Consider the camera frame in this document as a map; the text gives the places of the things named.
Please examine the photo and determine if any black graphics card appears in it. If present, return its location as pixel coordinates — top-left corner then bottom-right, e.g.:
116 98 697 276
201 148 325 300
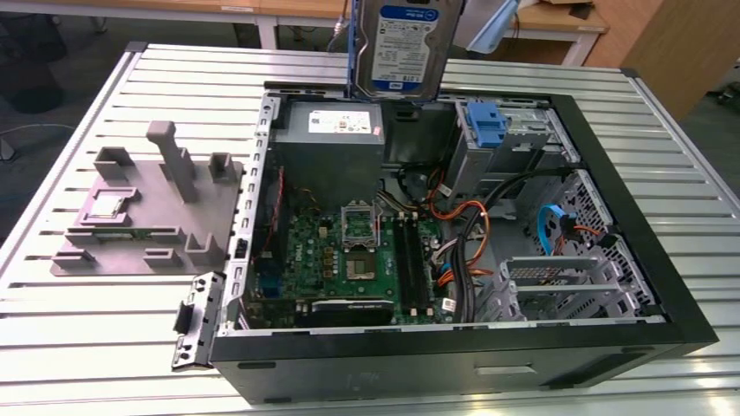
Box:
293 296 397 328

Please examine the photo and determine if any metal socket cover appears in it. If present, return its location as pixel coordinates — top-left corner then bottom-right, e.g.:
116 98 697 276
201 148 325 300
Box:
340 203 384 252

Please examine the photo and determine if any green RAM stick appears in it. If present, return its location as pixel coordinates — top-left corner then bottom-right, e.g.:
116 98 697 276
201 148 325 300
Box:
94 229 154 242

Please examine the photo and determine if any hard disk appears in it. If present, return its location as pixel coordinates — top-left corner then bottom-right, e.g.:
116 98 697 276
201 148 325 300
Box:
332 0 466 105

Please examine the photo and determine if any black office chair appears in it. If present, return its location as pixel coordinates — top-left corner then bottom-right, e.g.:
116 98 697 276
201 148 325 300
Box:
0 12 68 114

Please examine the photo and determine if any grey parts rack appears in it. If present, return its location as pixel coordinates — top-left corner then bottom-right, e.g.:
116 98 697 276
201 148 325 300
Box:
49 120 248 278

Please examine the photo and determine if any black RAM slot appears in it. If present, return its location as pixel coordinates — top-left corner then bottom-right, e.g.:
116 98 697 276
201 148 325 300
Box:
410 211 438 317
393 211 422 317

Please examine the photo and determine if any thick black cable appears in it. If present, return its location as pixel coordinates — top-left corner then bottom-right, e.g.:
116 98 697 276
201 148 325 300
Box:
449 166 578 324

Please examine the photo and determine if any wooden white-framed workbench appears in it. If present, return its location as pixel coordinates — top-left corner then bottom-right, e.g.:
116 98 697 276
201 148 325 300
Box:
276 0 612 66
0 0 278 49

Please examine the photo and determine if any silver CPU chip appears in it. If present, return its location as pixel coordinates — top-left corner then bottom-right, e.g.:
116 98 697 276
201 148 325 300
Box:
85 197 126 220

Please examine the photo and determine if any metal disk bay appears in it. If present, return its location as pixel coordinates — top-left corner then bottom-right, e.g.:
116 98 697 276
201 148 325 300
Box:
497 255 660 322

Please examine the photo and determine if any thin red wire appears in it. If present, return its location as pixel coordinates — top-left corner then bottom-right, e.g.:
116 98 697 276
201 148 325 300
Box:
262 166 285 257

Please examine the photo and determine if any grey expansion card retainer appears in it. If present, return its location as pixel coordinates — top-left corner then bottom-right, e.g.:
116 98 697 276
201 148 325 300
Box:
170 270 228 373

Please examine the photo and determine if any blue data wire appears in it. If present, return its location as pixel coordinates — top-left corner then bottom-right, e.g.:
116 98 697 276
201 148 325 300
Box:
536 203 570 257

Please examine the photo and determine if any grey power supply unit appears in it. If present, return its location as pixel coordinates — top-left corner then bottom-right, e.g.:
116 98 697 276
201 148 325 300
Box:
269 101 388 216

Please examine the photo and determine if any locking lever wire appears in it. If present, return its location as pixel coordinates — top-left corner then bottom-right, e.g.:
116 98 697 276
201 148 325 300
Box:
373 203 388 255

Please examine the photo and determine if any green motherboard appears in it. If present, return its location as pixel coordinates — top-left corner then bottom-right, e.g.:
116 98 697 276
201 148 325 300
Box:
245 211 458 328

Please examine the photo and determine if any silver optical drive cage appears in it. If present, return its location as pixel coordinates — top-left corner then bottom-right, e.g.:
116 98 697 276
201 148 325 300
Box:
448 101 578 198

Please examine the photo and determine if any orange black power wire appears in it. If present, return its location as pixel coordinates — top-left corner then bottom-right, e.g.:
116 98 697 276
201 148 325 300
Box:
557 224 618 257

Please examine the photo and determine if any orange power wire bundle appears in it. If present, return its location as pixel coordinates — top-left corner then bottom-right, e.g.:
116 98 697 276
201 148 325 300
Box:
428 197 493 272

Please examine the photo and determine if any white floor cable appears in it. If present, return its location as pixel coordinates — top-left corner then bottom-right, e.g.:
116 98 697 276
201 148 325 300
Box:
0 124 76 136

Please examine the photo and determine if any CPU socket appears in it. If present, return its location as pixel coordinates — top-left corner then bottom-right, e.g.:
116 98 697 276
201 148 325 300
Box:
344 254 381 282

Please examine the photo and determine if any brown wooden cabinet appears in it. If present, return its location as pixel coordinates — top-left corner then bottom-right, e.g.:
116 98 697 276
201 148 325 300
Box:
582 0 740 122

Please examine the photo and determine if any black PC case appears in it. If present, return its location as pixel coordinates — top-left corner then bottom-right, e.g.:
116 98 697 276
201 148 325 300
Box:
206 80 721 406

